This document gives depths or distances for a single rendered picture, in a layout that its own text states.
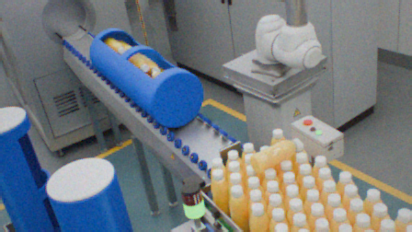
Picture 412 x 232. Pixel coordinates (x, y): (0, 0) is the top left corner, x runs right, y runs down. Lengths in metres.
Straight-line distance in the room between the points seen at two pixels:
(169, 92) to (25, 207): 1.09
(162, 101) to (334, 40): 1.59
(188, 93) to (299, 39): 0.57
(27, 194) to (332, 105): 2.17
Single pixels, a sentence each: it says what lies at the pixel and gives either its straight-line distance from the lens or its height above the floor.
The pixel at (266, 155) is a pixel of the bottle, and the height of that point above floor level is 1.16.
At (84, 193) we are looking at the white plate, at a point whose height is 1.04.
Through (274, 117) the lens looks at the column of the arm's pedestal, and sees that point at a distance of 2.56.
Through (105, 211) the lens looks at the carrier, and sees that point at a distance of 2.11.
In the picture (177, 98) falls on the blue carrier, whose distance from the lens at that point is 2.40.
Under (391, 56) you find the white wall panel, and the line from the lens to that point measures 4.97.
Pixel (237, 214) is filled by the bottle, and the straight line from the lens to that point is 1.81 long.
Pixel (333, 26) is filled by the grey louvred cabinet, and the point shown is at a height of 0.90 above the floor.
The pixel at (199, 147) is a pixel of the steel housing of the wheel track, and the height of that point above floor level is 0.93.
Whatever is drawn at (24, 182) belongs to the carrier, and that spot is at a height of 0.71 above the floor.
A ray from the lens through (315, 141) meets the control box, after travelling 2.00.
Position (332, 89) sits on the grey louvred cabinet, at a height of 0.42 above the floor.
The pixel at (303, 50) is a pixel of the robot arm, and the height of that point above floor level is 1.28.
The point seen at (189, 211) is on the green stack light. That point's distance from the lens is 1.59.
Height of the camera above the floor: 2.21
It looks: 30 degrees down
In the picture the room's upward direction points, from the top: 10 degrees counter-clockwise
